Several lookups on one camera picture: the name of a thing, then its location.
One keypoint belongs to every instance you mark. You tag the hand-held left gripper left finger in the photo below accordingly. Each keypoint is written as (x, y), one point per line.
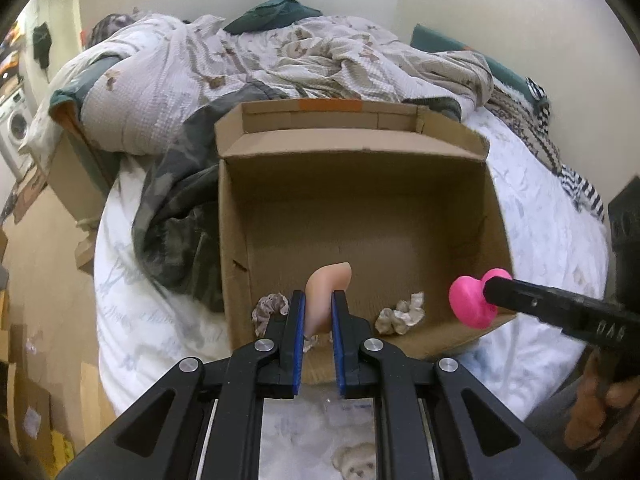
(298, 345)

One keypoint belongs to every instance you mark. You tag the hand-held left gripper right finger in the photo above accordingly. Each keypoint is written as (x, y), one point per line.
(339, 347)

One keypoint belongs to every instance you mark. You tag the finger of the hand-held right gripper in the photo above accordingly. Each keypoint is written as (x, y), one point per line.
(525, 300)

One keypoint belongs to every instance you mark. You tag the beige makeup sponge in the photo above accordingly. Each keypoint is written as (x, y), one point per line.
(325, 295)

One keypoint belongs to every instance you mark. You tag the pink makeup sponge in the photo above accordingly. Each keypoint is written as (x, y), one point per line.
(470, 297)

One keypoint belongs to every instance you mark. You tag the cardboard box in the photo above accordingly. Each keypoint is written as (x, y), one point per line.
(360, 210)
(75, 180)

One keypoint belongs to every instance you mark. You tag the person's right hand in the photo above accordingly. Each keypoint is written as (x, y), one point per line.
(600, 410)

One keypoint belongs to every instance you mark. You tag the crumpled paper ball left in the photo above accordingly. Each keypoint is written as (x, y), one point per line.
(270, 312)

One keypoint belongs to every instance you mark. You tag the crumpled paper ball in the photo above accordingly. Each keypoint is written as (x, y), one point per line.
(270, 312)
(400, 316)

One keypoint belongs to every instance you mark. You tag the white bed sheet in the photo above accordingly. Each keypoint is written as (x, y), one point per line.
(545, 240)

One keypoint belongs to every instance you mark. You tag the crumpled paper ball right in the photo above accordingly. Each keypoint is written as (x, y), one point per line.
(400, 316)

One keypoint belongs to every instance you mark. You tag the black white striped cloth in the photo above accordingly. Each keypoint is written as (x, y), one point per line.
(550, 140)

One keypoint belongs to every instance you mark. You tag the grey camouflage blanket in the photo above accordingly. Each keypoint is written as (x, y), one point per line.
(175, 210)

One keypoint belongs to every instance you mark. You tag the teal pillow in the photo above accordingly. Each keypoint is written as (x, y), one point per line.
(470, 55)

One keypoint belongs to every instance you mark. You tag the cardboard box beside bed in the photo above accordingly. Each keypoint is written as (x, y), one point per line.
(75, 180)

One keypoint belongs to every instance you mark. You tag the flat cardboard boxes on floor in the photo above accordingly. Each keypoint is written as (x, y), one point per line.
(27, 410)

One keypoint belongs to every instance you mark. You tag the bear print comforter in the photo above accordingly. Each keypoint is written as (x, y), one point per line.
(210, 70)

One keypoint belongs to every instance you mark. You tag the dark green pillow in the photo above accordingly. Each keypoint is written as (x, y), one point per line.
(272, 14)

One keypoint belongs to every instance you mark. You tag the white washing machine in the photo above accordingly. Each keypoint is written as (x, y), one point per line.
(15, 130)

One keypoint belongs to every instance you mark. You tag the grey fuzzy cushion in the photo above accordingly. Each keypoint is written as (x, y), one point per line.
(110, 27)

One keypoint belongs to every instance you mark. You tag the dark hanging garment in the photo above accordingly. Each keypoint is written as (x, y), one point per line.
(41, 42)

